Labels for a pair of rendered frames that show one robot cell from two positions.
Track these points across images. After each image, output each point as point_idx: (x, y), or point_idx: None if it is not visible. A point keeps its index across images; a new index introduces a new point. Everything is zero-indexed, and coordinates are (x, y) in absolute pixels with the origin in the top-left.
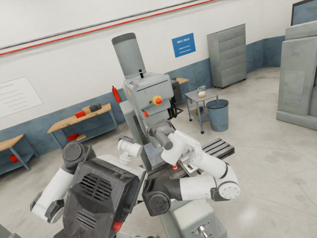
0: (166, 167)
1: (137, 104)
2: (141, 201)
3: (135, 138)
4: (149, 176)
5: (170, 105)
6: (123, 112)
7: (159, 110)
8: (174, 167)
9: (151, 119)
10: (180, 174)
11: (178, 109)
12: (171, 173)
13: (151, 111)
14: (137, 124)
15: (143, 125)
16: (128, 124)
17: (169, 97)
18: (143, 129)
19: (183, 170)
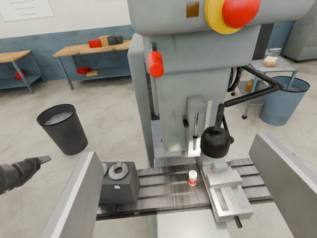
0: (176, 174)
1: (127, 4)
2: (115, 217)
3: (139, 105)
4: (144, 179)
5: (250, 57)
6: (129, 50)
7: (211, 63)
8: (191, 183)
9: (176, 84)
10: (197, 203)
11: (265, 78)
12: (181, 191)
13: (182, 58)
14: (148, 82)
15: (156, 90)
16: (131, 76)
17: (290, 10)
18: (154, 97)
19: (205, 196)
